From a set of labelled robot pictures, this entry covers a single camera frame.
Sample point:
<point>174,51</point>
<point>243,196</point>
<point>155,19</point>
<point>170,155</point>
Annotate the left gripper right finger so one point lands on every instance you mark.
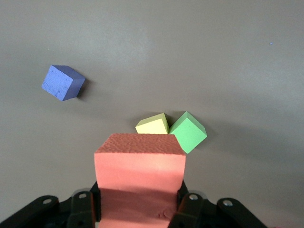
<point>187,206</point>

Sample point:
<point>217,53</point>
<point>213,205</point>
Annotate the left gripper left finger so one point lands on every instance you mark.
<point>83,209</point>

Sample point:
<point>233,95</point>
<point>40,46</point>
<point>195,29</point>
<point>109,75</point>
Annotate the orange foam cube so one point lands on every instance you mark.
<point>140,171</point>

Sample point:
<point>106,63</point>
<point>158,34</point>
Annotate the green foam cube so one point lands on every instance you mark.
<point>188,134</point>

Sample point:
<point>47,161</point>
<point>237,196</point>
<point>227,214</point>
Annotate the yellow foam cube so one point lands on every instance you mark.
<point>152,127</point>

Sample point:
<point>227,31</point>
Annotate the purple foam cube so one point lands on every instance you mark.
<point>60,82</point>

